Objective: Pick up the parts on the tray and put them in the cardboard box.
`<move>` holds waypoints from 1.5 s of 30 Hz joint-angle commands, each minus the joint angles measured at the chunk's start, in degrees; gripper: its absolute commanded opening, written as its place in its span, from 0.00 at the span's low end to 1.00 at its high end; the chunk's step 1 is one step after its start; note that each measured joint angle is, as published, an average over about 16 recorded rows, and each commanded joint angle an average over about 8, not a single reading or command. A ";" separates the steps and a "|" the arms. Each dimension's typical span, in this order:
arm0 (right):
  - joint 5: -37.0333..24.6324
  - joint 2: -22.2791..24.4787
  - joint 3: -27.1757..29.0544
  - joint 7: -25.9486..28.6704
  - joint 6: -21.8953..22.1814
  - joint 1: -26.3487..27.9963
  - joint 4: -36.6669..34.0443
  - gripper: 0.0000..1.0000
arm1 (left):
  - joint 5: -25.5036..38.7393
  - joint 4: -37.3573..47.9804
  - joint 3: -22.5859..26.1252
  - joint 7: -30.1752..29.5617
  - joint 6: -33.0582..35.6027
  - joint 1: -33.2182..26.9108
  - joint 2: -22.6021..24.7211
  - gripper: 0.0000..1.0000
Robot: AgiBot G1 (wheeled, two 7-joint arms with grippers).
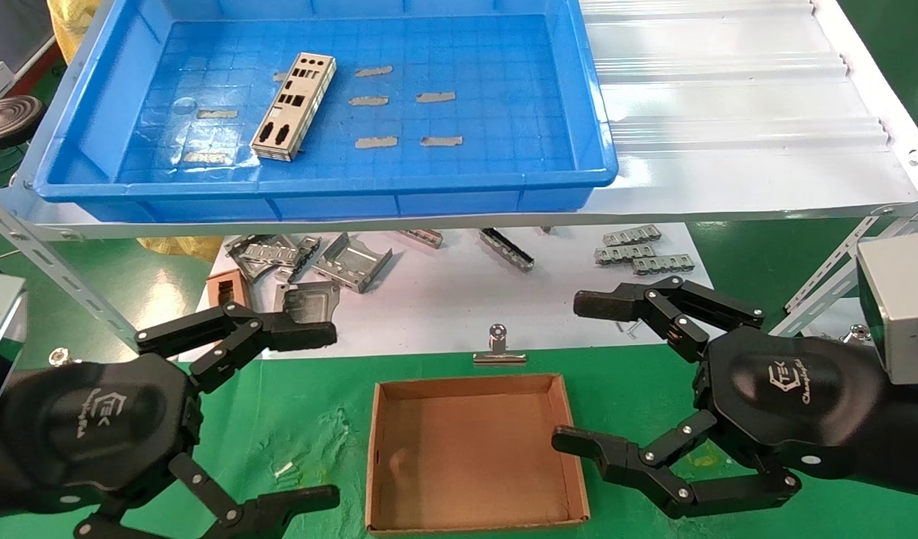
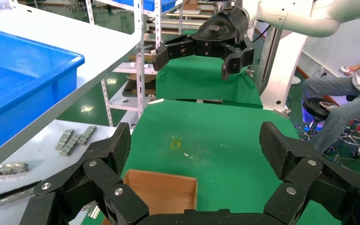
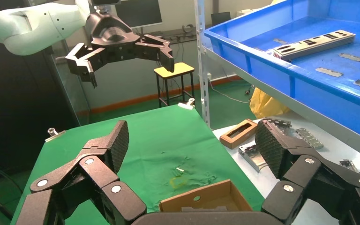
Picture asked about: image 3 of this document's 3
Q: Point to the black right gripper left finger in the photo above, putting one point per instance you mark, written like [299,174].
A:
[97,169]

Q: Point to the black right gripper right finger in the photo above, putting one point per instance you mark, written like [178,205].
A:
[301,174]

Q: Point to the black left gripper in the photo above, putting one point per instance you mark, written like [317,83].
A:
[111,34]

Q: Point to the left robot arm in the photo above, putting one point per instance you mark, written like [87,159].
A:
[27,28]

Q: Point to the blue plastic tray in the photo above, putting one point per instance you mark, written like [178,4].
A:
[323,93]

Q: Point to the brown cardboard box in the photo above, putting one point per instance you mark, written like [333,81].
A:
[180,200]

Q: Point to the silver perforated metal strip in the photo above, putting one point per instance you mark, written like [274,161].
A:
[309,138]

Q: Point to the silver metal block part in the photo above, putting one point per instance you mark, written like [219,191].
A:
[253,156]

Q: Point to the black computer monitor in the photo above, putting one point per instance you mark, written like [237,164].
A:
[146,12]

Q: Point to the silver binder clip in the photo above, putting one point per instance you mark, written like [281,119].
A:
[186,105]
[55,136]

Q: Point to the grey metal shelf board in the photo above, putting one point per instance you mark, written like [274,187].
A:
[323,122]

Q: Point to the yellow-top black stool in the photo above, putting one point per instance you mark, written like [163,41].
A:
[173,70]

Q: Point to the green table cloth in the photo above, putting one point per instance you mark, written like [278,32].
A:
[155,136]

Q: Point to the yellow plastic bag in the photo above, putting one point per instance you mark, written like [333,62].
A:
[264,105]

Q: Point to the small white scrap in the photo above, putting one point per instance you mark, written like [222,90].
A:
[180,170]

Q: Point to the black glass-door cabinet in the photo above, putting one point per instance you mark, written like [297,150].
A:
[12,108]

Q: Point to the black rectangular panel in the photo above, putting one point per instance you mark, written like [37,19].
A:
[220,18]

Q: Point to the dark metal bracket part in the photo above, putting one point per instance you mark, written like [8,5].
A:
[281,123]

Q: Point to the brown rectangular frame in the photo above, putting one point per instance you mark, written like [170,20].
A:
[228,143]

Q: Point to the perforated metal shelf post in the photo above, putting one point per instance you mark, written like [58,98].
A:
[202,62]

